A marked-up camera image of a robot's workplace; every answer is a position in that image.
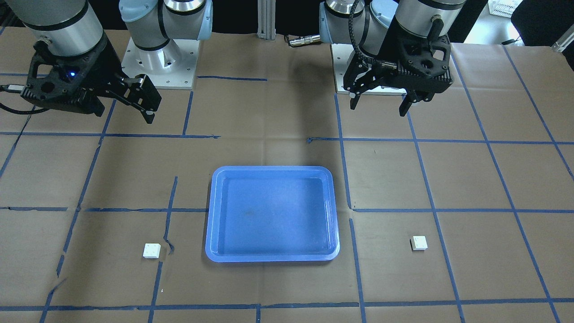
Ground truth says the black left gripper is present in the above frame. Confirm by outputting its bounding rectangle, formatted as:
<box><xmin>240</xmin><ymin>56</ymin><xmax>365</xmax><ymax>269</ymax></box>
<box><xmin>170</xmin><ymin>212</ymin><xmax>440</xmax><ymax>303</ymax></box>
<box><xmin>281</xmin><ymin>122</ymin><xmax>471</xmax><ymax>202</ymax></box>
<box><xmin>344</xmin><ymin>31</ymin><xmax>451</xmax><ymax>117</ymax></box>

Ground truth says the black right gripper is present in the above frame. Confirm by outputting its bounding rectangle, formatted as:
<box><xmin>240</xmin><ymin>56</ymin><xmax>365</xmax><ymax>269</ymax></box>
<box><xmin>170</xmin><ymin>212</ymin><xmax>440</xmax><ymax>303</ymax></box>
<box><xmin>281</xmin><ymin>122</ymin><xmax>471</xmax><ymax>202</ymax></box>
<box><xmin>21</xmin><ymin>34</ymin><xmax>162</xmax><ymax>124</ymax></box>

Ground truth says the white block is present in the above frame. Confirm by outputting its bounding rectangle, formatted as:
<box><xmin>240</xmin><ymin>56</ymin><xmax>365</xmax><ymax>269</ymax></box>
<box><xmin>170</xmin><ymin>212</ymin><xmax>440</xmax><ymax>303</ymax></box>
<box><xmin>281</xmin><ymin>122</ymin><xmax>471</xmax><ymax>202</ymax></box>
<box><xmin>142</xmin><ymin>243</ymin><xmax>161</xmax><ymax>259</ymax></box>
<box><xmin>409</xmin><ymin>236</ymin><xmax>428</xmax><ymax>251</ymax></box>

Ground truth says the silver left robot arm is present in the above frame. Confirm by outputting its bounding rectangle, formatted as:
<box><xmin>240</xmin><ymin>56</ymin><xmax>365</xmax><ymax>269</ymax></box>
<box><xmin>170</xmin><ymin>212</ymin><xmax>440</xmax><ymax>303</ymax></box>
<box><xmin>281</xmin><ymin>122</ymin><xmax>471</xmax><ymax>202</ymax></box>
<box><xmin>319</xmin><ymin>0</ymin><xmax>465</xmax><ymax>116</ymax></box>

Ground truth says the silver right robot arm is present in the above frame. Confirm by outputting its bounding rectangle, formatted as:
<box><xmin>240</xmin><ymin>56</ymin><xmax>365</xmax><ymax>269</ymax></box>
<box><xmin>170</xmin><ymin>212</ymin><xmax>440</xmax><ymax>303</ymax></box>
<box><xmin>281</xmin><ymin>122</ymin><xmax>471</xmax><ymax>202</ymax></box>
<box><xmin>1</xmin><ymin>0</ymin><xmax>213</xmax><ymax>123</ymax></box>

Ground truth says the blue plastic tray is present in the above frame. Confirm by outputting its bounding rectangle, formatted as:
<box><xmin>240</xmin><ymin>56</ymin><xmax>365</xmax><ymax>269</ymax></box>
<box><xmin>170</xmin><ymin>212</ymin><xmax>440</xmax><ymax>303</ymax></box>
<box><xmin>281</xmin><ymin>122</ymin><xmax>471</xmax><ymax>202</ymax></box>
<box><xmin>205</xmin><ymin>166</ymin><xmax>340</xmax><ymax>262</ymax></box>

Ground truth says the aluminium frame post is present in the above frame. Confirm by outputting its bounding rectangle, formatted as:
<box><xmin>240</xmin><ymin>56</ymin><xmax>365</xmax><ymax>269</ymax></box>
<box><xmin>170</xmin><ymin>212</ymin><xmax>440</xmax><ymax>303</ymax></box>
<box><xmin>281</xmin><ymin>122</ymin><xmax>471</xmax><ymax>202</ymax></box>
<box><xmin>257</xmin><ymin>0</ymin><xmax>276</xmax><ymax>41</ymax></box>

